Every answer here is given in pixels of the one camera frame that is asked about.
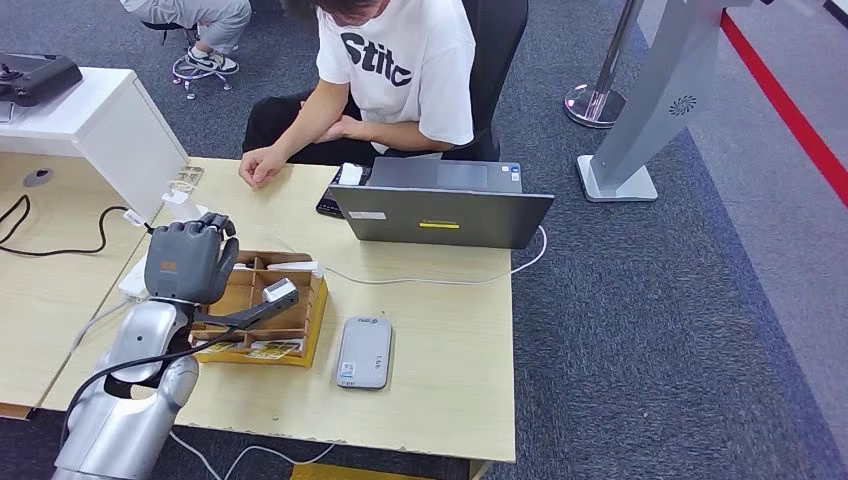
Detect grey laptop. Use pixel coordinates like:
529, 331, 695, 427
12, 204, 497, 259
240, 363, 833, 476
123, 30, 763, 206
327, 156, 554, 251

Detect white laptop cable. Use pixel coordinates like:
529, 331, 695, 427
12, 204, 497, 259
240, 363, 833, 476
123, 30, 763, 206
322, 225, 549, 287

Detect black controller device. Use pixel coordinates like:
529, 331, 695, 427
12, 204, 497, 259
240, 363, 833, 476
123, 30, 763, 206
0, 54, 85, 109

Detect chrome stanchion post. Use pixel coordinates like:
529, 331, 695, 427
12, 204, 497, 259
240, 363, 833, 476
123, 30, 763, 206
564, 0, 647, 130

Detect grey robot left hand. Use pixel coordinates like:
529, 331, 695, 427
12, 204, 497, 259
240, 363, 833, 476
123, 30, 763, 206
143, 211, 240, 306

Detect person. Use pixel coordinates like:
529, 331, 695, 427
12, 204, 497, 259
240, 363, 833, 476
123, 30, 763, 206
238, 0, 478, 191
119, 0, 253, 74

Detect person's right hand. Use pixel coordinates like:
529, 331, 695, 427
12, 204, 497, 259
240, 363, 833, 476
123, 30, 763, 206
238, 144, 291, 191

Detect grey kiosk stand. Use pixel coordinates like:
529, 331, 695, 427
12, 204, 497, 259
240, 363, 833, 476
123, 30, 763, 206
576, 0, 757, 203

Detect white cable under desk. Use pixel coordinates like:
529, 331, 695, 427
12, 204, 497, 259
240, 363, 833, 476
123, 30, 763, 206
168, 430, 337, 480

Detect black plug with cable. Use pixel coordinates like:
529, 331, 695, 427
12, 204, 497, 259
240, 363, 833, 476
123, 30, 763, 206
0, 193, 157, 258

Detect black office chair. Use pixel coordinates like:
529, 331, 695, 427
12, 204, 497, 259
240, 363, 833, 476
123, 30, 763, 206
460, 0, 531, 164

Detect yellow box under desk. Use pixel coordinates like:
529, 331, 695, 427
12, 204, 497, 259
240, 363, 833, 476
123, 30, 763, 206
290, 462, 432, 480

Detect wooden card organizer box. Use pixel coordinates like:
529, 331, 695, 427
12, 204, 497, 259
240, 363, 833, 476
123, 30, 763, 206
187, 248, 330, 370

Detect white power strip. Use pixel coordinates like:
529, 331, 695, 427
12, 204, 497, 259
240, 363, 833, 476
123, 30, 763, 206
119, 203, 212, 304

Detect chrome stool base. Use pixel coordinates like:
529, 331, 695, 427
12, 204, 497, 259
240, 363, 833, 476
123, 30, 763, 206
172, 56, 234, 101

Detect white charger plug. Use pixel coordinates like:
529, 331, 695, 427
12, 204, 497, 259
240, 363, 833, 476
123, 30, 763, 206
162, 182, 203, 223

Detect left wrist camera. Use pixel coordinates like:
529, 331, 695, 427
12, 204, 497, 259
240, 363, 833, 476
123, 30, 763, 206
192, 278, 301, 331

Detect person's left hand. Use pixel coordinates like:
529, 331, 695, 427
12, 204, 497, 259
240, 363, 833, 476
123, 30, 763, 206
311, 113, 363, 146

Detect black smartphone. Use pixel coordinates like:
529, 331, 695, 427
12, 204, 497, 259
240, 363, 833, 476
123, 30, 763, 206
315, 162, 374, 220

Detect white power strip cable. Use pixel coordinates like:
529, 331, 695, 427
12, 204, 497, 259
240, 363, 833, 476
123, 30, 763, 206
71, 296, 137, 350

